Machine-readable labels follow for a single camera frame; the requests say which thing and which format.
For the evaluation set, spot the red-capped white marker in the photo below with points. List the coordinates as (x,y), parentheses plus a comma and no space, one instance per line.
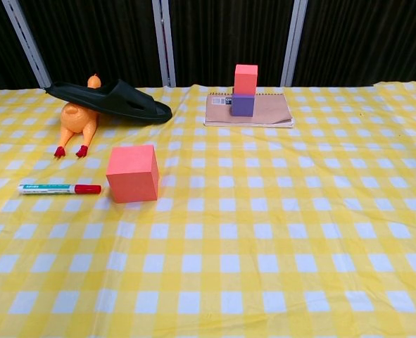
(58,189)

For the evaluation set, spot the black curtain backdrop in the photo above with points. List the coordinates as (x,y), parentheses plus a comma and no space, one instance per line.
(228,35)

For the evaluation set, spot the yellow checkered tablecloth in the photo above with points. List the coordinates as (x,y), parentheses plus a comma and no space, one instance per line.
(228,229)

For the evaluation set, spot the black rubber slipper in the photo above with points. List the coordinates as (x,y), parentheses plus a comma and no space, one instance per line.
(112,102)

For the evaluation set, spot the white metal frame post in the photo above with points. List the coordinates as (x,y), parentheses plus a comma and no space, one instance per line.
(28,38)
(164,42)
(294,42)

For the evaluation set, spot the brown spiral notebook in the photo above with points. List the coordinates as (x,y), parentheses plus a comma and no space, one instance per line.
(264,112)

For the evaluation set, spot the orange rubber chicken toy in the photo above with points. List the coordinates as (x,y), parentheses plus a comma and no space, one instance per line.
(75,123)

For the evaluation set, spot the purple foam cube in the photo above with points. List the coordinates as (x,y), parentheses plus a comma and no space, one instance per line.
(243,105)

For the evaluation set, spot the small red block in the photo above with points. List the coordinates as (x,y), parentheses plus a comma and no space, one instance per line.
(245,79)

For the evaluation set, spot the large pink foam cube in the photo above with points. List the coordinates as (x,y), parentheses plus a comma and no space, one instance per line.
(132,174)

